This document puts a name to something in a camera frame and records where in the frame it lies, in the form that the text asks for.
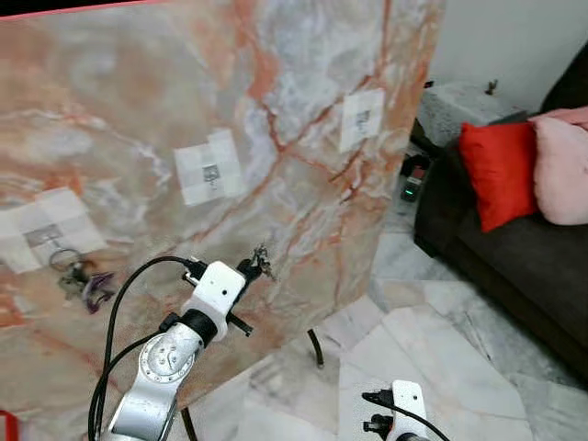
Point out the red plastic stool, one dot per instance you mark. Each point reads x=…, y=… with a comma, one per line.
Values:
x=5, y=430

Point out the pale pink cushion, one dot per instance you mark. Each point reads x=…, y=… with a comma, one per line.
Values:
x=565, y=175

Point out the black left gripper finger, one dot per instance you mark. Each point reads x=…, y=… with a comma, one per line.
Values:
x=261, y=274
x=256, y=264

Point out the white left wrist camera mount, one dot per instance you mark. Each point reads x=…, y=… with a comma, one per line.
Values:
x=216, y=289

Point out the bunch of metal keys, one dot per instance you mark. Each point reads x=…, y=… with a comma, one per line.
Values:
x=264, y=262

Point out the orange marble pattern board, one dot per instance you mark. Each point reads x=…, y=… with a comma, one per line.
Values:
x=303, y=55

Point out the small dark table ornament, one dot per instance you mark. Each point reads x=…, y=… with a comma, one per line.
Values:
x=491, y=88

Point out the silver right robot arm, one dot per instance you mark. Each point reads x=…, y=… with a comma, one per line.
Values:
x=409, y=437

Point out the side table with grey cloth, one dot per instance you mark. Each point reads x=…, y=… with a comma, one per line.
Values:
x=469, y=106

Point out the dark fabric sofa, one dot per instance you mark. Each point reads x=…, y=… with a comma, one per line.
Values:
x=514, y=266

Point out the red cushion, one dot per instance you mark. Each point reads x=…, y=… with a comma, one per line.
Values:
x=496, y=175

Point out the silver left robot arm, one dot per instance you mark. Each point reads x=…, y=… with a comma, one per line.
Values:
x=161, y=367

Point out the salmon pink pillow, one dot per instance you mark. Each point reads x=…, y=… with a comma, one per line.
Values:
x=570, y=116

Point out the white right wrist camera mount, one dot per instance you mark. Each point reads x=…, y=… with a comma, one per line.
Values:
x=409, y=404

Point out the key bunch with purple tag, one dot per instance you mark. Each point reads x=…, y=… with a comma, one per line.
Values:
x=92, y=292

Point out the black power strip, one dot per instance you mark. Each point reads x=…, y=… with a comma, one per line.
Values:
x=415, y=175

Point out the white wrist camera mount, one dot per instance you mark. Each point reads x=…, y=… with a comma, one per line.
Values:
x=216, y=289
x=409, y=404

